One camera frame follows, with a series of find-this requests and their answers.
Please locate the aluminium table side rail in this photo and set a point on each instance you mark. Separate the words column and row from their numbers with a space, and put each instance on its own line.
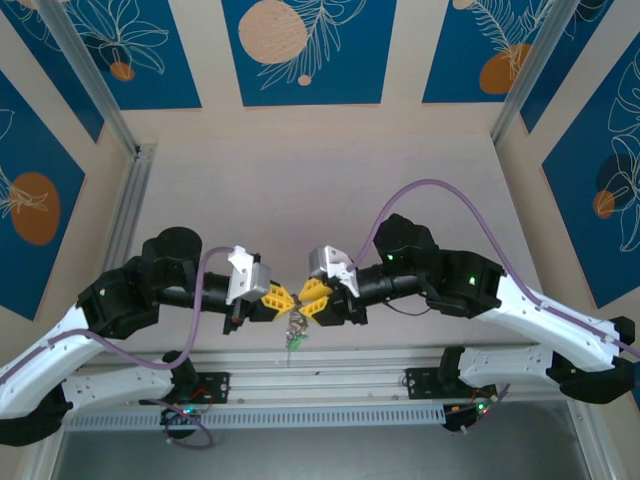
column 132, row 210

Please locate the keyring with keys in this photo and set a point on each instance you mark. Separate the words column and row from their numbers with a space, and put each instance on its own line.
column 296, row 325

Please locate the blue floral wall panel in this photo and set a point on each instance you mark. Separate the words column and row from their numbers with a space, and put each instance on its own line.
column 35, row 225
column 480, row 50
column 150, row 50
column 600, row 225
column 50, row 75
column 575, row 65
column 310, row 50

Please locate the aluminium frame post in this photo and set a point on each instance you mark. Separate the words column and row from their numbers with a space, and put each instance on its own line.
column 535, row 65
column 85, row 65

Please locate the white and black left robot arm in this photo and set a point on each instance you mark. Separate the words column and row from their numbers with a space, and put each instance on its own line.
column 45, row 350

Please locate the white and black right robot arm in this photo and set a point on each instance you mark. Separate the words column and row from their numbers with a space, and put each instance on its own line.
column 550, row 320

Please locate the aluminium base beam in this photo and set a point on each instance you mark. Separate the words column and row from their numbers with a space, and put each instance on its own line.
column 320, row 385

